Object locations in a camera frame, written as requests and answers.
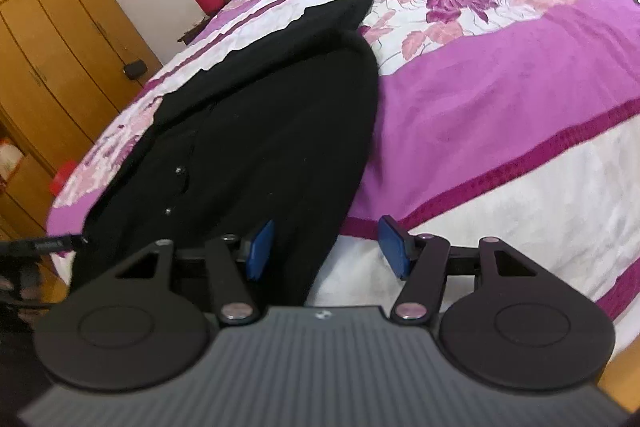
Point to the white orange bag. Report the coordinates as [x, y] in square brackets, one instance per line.
[7, 159]

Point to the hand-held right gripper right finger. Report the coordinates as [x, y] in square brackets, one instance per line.
[392, 248]

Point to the red box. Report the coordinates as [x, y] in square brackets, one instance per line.
[64, 178]

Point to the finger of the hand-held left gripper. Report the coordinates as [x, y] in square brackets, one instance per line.
[45, 245]

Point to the black button cardigan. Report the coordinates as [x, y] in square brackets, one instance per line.
[260, 117]

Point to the small black pouch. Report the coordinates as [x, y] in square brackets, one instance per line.
[135, 70]

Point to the dark wooden nightstand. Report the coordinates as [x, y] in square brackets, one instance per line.
[195, 31]

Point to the purple floral bedspread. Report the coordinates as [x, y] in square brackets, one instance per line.
[490, 72]

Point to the light wooden wardrobe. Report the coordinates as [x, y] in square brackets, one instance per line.
[55, 37]

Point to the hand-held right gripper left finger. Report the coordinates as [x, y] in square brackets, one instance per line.
[260, 252]

